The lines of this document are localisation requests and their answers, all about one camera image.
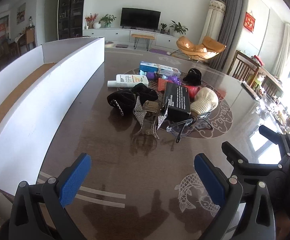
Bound black television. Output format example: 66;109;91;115
121;7;161;30

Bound black velvet bow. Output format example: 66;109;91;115
107;83;158;113

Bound wall painting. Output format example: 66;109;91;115
16;3;26;25

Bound eyeglasses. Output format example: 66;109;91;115
167;112;213;143

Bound clear claw hair clip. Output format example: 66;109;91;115
132;116;160;139

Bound white lotion tube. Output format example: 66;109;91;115
107;74;149;88

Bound black printed box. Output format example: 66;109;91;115
163;82;191;117

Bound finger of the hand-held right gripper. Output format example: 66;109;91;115
221;141;284;180
258;125;290;157

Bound purple toy dumbbell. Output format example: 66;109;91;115
140;70;181;85

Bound brown patterned desktop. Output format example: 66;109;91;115
36;47;290;240

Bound green potted plant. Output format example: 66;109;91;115
99;14;117;28

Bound wooden slatted chair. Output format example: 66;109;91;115
231;50;260;83

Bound small black hat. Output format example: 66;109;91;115
183;68;202;86

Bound white cardboard box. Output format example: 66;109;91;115
0;37;105;197

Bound blue and white cream box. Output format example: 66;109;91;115
139;61;182;78

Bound covered standing air conditioner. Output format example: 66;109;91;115
198;0;227;48

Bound red candy-shaped pouch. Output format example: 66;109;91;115
158;77;200;97

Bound large leafy potted plant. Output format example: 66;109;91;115
169;20;188;37

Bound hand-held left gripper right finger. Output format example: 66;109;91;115
194;153;276;240

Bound red flower plant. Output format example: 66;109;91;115
85;14;98;29

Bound white curtain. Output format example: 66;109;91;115
272;23;290;80

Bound red wall hanging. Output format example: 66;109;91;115
244;12;256;33

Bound orange lounge chair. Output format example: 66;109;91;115
176;36;226;63

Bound dark display cabinet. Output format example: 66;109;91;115
58;0;87;40

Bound wooden bench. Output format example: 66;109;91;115
131;34;156;49

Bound white television cabinet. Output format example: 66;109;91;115
83;27;185;48

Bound cream knitted hat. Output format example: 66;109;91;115
191;87;219;114

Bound grey curtain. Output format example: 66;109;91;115
210;0;243;73

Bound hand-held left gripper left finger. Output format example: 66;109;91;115
9;153;92;240

